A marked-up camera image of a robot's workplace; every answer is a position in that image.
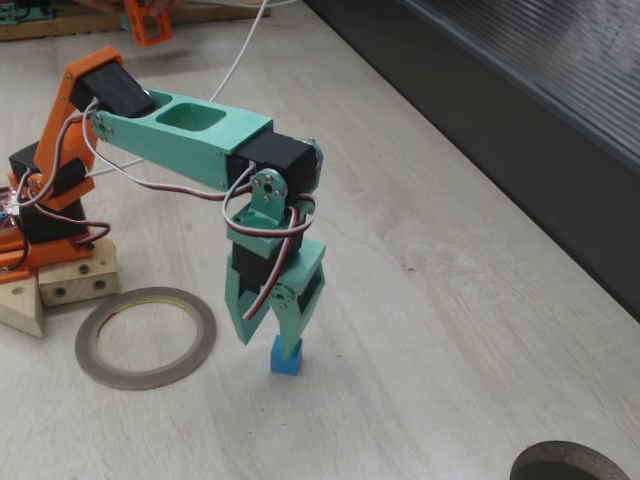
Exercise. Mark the blue cube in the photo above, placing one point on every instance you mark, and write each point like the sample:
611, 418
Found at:
287, 367

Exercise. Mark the orange printed leader arm part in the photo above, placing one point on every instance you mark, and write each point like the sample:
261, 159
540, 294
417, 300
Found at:
150, 32

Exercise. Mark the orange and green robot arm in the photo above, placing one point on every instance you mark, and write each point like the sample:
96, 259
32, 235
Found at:
190, 145

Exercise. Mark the person's left hand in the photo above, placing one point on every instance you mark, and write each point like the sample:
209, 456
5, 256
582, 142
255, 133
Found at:
162, 6

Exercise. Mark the person's right hand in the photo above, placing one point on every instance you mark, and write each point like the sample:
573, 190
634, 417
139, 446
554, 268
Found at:
107, 5

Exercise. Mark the pale wooden block with holes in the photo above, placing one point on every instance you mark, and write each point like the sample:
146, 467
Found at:
75, 285

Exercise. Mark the pale wooden plank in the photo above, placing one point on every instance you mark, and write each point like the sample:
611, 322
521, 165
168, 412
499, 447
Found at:
22, 310

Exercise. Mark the grey glass desk partition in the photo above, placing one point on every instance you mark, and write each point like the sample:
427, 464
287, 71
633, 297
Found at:
500, 125

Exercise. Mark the red controller board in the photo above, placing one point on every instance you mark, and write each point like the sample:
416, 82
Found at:
6, 200

